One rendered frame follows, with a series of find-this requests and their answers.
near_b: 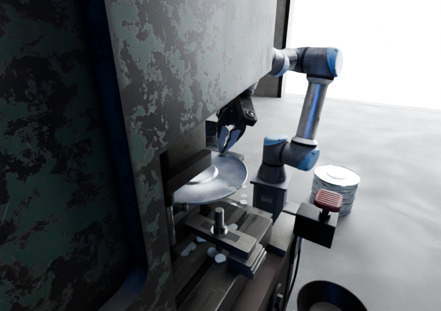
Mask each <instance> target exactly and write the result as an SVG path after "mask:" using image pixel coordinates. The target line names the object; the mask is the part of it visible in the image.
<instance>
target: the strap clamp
mask: <svg viewBox="0 0 441 311"><path fill-rule="evenodd" d="M185 226H186V231H187V232H190V233H191V234H193V235H195V236H198V237H200V238H202V239H204V240H206V241H208V242H210V243H212V244H214V245H215V249H216V250H217V251H218V252H221V251H222V250H223V249H225V250H227V251H229V253H228V254H227V267H229V268H230V269H232V270H234V271H236V272H238V273H240V274H242V275H243V276H245V277H247V278H250V279H251V280H254V279H255V277H256V275H257V273H258V271H259V270H260V268H261V266H262V264H263V262H264V260H265V258H266V251H264V248H263V246H262V245H261V244H258V243H257V240H256V239H255V238H253V237H251V236H248V235H246V234H244V233H241V232H239V231H237V230H235V229H232V228H230V227H227V226H225V223H224V210H223V208H221V207H217V208H216V209H215V220H211V219H210V218H207V217H204V216H202V215H199V214H197V213H195V214H194V215H193V216H192V217H191V218H190V219H188V220H187V221H186V222H185Z"/></svg>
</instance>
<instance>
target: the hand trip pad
mask: <svg viewBox="0 0 441 311"><path fill-rule="evenodd" d="M342 201H343V197H342V195H340V194H338V193H335V192H331V191H329V190H323V189H321V190H318V191H317V193H316V196H315V198H314V205H315V206H316V207H318V208H321V209H322V213H323V214H326V215H328V214H329V212H333V213H337V212H339V211H340V208H341V204H342Z"/></svg>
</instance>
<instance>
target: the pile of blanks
mask: <svg viewBox="0 0 441 311"><path fill-rule="evenodd" d="M358 187H359V183H357V184H356V185H353V186H338V185H334V184H330V183H328V182H325V181H323V180H321V179H320V178H318V177H317V176H316V173H315V172H314V177H313V181H312V188H311V192H310V203H311V204H312V205H314V198H315V196H316V193H317V191H318V190H321V189H323V190H329V191H331V192H335V193H338V194H340V195H342V197H343V201H342V204H341V208H340V211H339V212H337V213H339V217H340V216H345V215H348V214H349V213H350V212H351V211H352V208H353V205H354V200H355V197H356V193H357V189H358ZM314 206H315V205H314Z"/></svg>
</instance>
